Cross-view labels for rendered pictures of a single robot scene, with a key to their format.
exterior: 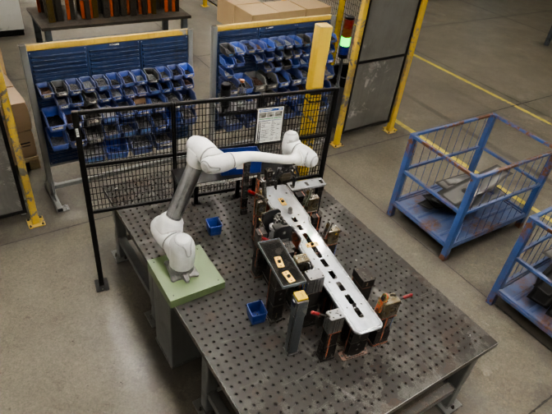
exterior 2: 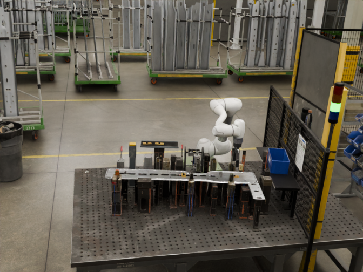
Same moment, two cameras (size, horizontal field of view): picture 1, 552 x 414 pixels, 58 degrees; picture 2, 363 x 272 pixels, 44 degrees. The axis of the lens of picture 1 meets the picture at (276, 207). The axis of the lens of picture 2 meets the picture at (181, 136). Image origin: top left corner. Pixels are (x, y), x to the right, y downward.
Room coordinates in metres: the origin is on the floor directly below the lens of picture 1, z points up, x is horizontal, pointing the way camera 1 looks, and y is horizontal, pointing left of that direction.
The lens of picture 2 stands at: (3.88, -3.62, 2.84)
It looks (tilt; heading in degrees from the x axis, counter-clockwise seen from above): 22 degrees down; 115
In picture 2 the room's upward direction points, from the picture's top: 3 degrees clockwise
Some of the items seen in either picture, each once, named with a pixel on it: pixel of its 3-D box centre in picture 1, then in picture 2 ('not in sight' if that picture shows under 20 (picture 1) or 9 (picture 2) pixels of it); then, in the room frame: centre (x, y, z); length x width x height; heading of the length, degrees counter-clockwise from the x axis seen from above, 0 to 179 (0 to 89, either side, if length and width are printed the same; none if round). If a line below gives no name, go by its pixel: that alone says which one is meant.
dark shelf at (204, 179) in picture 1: (234, 170); (275, 167); (3.10, 0.34, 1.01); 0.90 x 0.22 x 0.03; 118
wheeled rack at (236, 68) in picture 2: not in sight; (268, 44); (0.98, 7.86, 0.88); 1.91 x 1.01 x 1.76; 39
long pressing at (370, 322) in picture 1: (314, 246); (181, 175); (2.38, -0.27, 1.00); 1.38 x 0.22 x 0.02; 28
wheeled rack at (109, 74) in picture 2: not in sight; (95, 45); (-2.34, 4.96, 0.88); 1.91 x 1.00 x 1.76; 128
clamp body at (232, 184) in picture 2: (310, 216); (229, 199); (2.85, -0.25, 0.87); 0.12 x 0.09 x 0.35; 118
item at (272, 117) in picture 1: (269, 124); (301, 153); (3.34, 0.13, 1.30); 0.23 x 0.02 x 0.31; 118
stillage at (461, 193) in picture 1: (469, 182); not in sight; (4.21, -1.86, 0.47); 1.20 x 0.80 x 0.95; 126
